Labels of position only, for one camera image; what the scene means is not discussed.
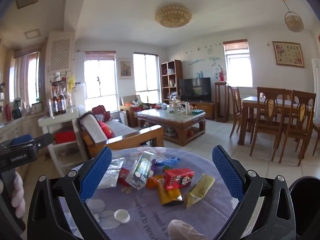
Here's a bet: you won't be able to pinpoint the white radiator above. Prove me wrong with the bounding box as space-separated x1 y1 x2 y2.
237 87 258 98

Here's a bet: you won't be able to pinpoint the white wire fruit rack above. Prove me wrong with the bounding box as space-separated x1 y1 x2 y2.
169 100 185 113

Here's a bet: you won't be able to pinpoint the square ceiling vent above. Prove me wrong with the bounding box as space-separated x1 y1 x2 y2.
24 29 42 39

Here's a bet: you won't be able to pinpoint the red bag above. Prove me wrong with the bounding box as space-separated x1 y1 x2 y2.
92 105 110 122

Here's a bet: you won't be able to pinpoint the black television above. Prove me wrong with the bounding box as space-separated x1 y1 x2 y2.
179 77 212 103

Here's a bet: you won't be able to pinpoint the wooden bookshelf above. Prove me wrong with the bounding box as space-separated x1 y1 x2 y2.
160 60 183 104

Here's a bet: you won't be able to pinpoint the kitchen window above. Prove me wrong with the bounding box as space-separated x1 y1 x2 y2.
10 52 40 105

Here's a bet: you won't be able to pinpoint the wooden dining table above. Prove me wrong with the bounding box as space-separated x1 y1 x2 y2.
237 95 314 145

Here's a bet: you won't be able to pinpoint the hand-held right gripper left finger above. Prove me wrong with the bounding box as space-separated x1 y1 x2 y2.
26 146 113 240

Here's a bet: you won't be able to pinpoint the tall plain window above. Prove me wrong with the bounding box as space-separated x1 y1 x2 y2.
133 52 160 104

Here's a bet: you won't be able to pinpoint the wooden dining chair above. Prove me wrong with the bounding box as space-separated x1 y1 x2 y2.
250 87 285 157
229 85 244 138
279 89 317 167

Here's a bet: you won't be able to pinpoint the white door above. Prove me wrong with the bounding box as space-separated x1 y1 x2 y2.
311 58 320 110

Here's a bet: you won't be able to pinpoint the white shelf unit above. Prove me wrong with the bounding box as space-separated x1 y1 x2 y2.
38 106 87 178

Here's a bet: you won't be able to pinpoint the red cushion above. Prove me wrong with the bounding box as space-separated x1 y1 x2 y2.
97 120 117 139

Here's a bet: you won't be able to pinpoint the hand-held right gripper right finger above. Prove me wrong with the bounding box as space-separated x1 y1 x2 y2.
212 145 297 240

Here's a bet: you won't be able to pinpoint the small red box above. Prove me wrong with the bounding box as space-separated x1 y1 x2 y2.
117 167 132 187

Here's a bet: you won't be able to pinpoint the blue snack wrapper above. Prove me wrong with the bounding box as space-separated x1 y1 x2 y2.
156 157 180 167

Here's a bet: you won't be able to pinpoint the red snack box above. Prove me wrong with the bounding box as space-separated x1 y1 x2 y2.
163 168 195 190

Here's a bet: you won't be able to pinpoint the yellow snack bag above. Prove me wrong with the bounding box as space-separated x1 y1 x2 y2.
184 174 215 208

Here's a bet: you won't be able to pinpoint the person's left hand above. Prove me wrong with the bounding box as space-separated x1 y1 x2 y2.
10 173 26 218

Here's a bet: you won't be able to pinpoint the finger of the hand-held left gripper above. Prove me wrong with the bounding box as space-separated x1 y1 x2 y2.
32 132 54 154
10 134 35 146

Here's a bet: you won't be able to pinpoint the tall wooden stand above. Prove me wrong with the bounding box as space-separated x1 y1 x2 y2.
214 81 230 123

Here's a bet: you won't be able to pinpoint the clear foil bag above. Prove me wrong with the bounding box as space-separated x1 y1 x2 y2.
97 157 125 189

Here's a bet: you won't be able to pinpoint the window beside wooden stand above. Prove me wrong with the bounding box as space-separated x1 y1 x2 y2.
223 40 252 87

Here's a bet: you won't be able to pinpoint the small orange fruit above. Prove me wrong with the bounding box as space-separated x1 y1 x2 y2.
146 177 159 189

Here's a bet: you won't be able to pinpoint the round gold ceiling lamp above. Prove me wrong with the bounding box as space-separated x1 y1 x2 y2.
154 4 192 27

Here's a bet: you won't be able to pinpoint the wooden television stand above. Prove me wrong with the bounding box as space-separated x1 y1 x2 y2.
180 102 215 120

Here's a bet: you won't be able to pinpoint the red storage box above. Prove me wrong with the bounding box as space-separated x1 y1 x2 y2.
54 131 76 144

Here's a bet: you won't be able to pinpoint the white bottle cap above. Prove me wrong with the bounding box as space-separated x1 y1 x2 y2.
114 209 130 223

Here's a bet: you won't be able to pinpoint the pile of plush toys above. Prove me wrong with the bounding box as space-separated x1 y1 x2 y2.
125 101 148 112

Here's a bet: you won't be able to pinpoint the wooden sofa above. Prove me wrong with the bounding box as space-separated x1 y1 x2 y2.
77 105 164 159

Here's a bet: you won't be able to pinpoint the brown beer bottle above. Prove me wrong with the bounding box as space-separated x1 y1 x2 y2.
59 87 67 114
52 89 60 115

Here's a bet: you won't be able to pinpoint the orange snack packet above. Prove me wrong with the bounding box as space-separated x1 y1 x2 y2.
157 180 184 207

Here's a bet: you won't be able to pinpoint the crystal pendant lamp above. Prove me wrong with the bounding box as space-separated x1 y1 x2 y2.
280 0 305 33

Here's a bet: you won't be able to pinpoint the white lattice cabinet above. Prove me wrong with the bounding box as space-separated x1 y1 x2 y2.
46 31 75 74

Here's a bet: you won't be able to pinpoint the small framed flower picture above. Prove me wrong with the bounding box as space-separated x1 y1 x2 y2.
118 58 133 80

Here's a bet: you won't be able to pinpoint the wooden armchair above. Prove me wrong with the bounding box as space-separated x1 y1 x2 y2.
119 95 150 128

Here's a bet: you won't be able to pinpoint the wooden coffee table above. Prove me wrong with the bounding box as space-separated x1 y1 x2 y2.
137 109 206 147

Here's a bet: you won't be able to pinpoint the large framed floral picture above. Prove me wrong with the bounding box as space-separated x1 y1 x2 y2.
272 41 305 68

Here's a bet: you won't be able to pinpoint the black kettle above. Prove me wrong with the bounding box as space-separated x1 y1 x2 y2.
11 99 23 119

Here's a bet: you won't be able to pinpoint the white milk carton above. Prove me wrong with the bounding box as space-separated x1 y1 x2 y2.
125 154 154 189

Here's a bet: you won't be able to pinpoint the window with brown blind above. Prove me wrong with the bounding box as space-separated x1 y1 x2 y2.
84 51 118 113

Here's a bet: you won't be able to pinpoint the white sofa back cushion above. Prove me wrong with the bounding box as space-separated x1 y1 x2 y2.
80 114 108 143

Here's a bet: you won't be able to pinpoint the yellow artificial flowers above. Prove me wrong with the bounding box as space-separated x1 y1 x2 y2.
67 75 77 92

